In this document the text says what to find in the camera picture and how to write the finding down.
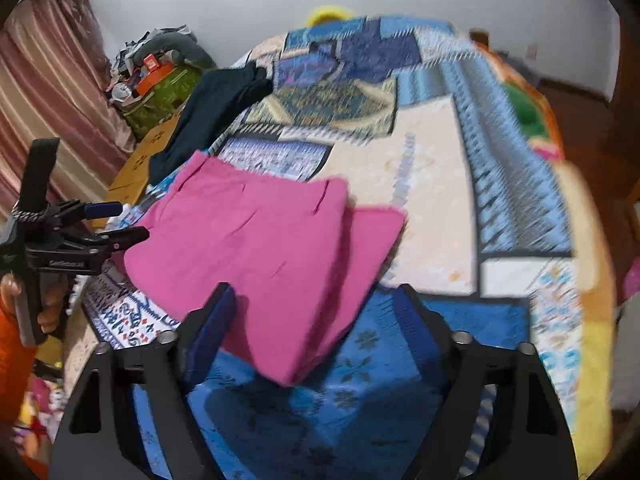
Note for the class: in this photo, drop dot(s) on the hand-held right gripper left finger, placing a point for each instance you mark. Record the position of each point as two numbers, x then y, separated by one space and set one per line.
215 332

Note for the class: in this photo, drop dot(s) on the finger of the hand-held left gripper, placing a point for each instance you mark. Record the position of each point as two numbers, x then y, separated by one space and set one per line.
125 237
102 208

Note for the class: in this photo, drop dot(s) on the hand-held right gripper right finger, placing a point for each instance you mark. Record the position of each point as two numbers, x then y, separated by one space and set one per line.
417 330

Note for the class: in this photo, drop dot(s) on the pink pants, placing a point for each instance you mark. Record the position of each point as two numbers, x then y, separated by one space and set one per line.
260 260

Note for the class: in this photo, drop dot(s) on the person's left forearm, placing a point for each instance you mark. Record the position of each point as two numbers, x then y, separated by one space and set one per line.
12 360

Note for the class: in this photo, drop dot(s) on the black folded pants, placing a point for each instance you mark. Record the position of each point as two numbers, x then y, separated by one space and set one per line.
210 115

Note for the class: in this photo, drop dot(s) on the person's left hand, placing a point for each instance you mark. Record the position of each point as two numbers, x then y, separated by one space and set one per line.
50 310

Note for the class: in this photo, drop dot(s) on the green storage basket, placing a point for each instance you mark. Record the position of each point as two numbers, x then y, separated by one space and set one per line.
160 97

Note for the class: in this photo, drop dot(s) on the pink striped curtain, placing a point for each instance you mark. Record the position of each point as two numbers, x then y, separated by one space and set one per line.
45 85

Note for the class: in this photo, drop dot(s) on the orange box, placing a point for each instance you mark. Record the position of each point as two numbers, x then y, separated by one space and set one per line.
155 77

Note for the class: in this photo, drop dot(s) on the blue patchwork blanket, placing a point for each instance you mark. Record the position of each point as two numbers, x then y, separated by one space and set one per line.
425 175

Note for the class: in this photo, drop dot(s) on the pile of grey clothes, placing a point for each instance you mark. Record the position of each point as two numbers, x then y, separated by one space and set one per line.
135 47

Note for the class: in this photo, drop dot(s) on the grey plush pillow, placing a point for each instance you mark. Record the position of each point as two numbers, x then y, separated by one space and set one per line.
192 50

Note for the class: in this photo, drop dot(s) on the pink plastic item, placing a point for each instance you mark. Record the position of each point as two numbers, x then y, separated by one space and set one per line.
632 280

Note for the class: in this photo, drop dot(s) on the orange printed bed sheet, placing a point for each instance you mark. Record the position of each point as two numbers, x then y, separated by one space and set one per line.
530 110

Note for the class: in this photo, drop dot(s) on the grey backpack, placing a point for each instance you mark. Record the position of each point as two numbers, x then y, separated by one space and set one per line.
515 67

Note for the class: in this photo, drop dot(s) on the yellow foam tube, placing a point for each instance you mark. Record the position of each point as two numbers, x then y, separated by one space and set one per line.
327 14

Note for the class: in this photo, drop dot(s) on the wooden bedpost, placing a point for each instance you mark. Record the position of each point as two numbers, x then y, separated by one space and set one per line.
481 38

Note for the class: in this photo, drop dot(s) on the wall socket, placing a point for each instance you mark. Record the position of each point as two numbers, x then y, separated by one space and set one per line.
532 51

